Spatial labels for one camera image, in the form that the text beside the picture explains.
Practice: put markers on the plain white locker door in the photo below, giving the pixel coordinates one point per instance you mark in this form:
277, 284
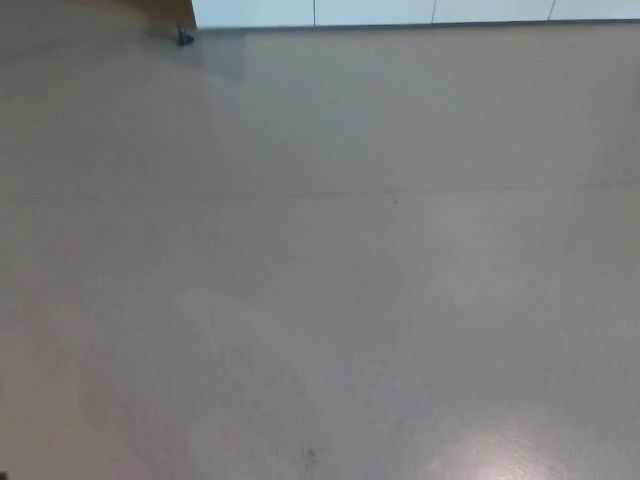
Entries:
492, 10
597, 8

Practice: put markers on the white locker door 2D04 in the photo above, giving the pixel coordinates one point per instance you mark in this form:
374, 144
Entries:
255, 12

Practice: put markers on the white locker cabinet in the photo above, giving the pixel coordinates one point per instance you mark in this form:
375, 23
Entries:
380, 10

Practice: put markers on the white locker door 2D08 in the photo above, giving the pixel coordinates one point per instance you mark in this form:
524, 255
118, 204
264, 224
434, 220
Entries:
375, 11

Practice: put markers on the black floor door stopper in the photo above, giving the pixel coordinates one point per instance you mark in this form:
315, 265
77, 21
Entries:
184, 37

